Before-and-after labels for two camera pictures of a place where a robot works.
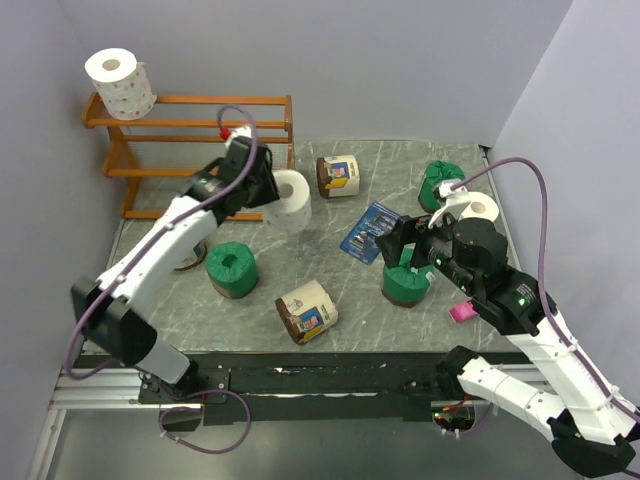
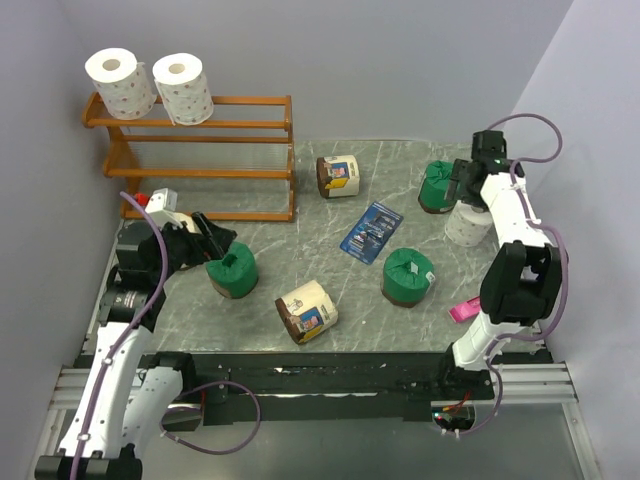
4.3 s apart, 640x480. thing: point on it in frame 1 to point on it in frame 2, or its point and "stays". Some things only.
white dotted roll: [121, 83] stays
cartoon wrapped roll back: [338, 176] stays
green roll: [231, 269] stays
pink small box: [463, 311] stays
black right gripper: [392, 242] to [460, 173]
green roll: [405, 284] stays
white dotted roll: [293, 212] to [183, 89]
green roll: [436, 172] stays
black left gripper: [269, 191] to [219, 238]
